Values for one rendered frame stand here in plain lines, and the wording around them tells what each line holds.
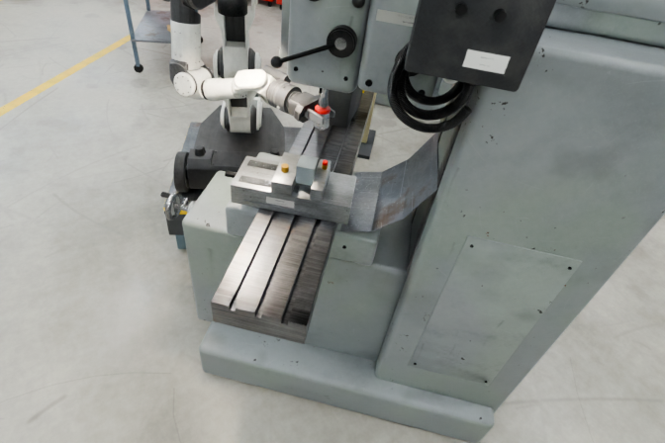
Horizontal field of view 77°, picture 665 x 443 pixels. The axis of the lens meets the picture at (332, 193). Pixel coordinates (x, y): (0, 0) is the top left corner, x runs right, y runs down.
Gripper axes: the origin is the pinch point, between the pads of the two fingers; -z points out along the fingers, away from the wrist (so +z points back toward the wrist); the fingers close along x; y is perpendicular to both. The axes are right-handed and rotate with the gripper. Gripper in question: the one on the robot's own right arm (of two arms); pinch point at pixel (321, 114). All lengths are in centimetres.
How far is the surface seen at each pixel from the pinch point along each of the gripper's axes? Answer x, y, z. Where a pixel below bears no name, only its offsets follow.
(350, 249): -8.2, 36.2, -22.6
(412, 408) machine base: -5, 102, -61
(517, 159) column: 0, -12, -55
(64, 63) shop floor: 70, 118, 335
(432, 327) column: 0, 57, -54
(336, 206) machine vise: -14.4, 15.9, -18.6
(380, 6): -5.6, -35.8, -16.5
